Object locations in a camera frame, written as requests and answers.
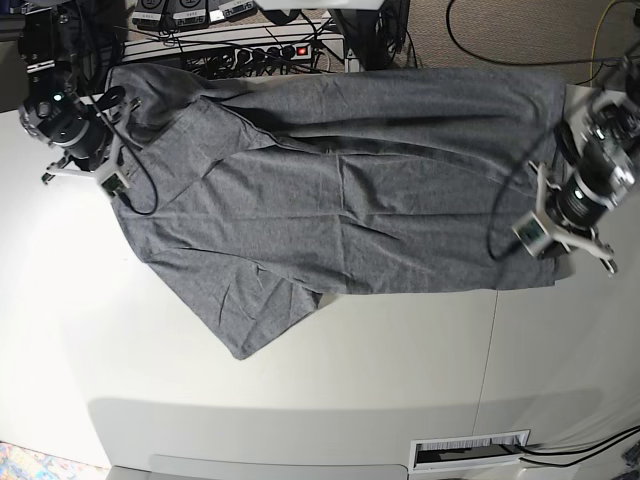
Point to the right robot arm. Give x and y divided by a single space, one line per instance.
53 111

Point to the black power strip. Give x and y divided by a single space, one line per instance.
271 53

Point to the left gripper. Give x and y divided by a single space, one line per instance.
572 209

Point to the white cable grommet tray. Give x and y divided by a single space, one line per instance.
466 453

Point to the grey device boxes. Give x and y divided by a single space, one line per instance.
154 14

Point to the grey T-shirt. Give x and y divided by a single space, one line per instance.
251 203

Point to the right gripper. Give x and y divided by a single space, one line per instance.
88 151

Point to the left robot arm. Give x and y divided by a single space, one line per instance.
605 169

